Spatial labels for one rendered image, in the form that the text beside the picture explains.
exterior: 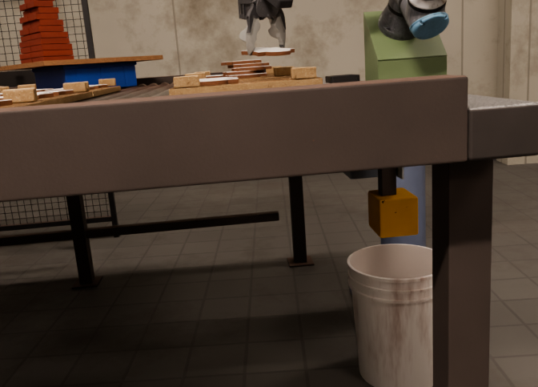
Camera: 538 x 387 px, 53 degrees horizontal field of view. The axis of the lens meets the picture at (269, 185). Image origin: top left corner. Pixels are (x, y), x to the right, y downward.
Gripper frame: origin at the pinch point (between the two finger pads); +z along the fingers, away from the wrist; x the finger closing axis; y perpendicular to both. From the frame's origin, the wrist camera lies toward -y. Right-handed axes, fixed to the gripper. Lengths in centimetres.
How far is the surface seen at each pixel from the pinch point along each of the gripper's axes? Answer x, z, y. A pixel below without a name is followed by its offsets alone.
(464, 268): 32, 25, -79
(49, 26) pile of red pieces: 20, -10, 113
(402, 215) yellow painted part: 10, 30, -52
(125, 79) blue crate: -1, 12, 95
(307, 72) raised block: 6.7, 4.0, -22.5
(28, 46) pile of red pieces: 25, -3, 128
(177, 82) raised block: 31.4, 4.2, -6.2
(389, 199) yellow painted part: 11, 27, -50
